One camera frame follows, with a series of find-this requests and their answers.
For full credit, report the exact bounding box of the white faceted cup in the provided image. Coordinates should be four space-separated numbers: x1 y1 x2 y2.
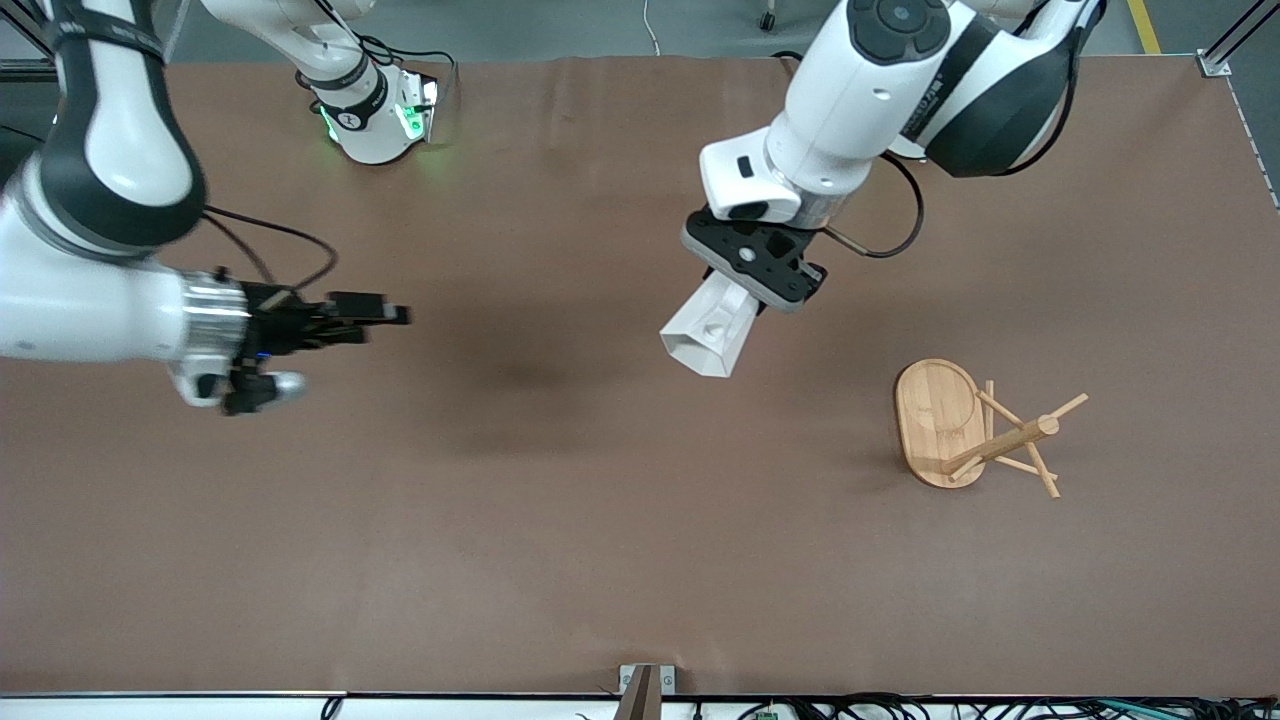
660 270 771 379

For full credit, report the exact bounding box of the wooden cup rack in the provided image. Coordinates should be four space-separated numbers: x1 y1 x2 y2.
894 358 1090 500

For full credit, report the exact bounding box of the brown table cover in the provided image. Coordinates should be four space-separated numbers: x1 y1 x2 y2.
0 55 1280 698

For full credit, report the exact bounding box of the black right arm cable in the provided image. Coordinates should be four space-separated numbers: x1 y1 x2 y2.
200 205 339 293

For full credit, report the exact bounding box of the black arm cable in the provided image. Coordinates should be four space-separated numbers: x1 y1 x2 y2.
825 150 926 260
200 205 339 293

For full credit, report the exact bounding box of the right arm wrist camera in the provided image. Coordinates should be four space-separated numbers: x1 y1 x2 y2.
222 370 308 417

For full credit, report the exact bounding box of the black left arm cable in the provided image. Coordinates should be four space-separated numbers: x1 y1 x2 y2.
825 150 926 260

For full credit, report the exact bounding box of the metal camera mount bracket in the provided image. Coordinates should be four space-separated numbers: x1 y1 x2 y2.
618 664 677 720

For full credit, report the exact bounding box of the aluminium frame profile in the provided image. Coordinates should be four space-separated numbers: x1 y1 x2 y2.
1197 0 1280 79

